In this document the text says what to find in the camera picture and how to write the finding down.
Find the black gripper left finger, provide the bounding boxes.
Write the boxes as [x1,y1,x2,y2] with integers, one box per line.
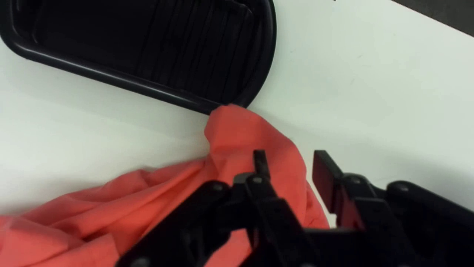
[252,150,272,186]

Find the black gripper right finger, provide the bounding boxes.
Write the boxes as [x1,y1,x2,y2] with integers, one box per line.
[313,150,349,216]

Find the orange printed t-shirt cloth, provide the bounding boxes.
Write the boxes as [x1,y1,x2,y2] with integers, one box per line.
[0,106,329,267]

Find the black ribbed grill tray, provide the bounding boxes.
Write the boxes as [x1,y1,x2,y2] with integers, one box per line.
[0,0,278,115]

